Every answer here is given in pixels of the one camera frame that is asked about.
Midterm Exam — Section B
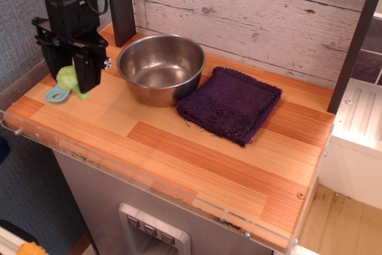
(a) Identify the grey toy fridge cabinet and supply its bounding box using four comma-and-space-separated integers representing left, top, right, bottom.
54, 152, 272, 254

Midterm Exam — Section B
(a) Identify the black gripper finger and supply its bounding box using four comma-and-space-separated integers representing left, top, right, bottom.
73, 54, 101, 94
38, 38, 72, 79

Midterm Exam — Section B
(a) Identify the purple folded towel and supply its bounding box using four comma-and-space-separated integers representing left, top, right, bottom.
177, 66, 282, 146

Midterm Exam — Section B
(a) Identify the teal dish brush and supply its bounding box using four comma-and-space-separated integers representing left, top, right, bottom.
45, 84, 70, 103

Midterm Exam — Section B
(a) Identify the clear acrylic edge guard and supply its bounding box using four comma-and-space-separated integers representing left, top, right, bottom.
4, 103, 334, 253

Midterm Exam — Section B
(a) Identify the yellow object bottom left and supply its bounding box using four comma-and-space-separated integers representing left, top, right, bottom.
16, 242, 47, 255

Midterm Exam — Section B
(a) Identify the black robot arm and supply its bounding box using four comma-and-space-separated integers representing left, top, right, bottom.
32, 0, 111, 94

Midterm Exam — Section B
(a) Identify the dark grey left post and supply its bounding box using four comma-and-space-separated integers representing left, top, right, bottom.
109, 0, 136, 47

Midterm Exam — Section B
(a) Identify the dark grey right post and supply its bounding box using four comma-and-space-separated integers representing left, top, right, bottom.
327, 0, 379, 114

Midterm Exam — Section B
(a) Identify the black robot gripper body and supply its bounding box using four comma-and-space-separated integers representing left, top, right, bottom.
32, 0, 109, 69

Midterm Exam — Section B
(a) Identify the dark grey post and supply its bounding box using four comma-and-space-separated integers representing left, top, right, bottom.
327, 0, 379, 114
109, 0, 136, 47

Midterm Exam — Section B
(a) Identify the silver dispenser panel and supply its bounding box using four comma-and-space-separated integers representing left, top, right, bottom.
118, 202, 192, 254

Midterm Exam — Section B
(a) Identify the white toy sink unit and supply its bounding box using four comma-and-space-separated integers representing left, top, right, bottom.
316, 12, 382, 210

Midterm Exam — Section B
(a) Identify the green toy broccoli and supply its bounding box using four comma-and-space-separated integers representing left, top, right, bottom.
56, 65, 90, 100

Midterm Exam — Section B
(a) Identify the stainless steel bowl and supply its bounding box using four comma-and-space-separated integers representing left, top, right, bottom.
117, 34, 206, 107

